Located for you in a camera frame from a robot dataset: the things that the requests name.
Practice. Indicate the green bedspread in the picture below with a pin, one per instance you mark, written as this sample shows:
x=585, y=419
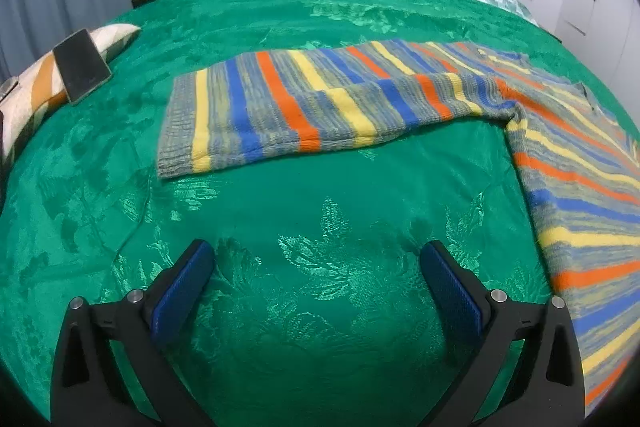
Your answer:
x=300, y=207

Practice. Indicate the black smartphone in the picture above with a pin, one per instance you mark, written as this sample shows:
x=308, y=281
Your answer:
x=80, y=67

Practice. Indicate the orange white patterned cushion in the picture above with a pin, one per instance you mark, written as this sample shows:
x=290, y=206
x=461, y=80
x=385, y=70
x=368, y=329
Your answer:
x=117, y=35

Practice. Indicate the white wardrobe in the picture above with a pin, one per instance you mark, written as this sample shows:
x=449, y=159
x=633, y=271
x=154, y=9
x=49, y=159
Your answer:
x=615, y=7

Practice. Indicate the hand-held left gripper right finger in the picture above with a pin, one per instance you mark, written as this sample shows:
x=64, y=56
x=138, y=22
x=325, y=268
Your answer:
x=452, y=294

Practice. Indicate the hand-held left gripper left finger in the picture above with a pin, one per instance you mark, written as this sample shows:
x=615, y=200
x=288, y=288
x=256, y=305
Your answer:
x=182, y=292

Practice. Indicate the striped knit sweater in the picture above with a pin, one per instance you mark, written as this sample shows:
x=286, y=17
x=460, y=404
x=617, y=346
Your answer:
x=280, y=107

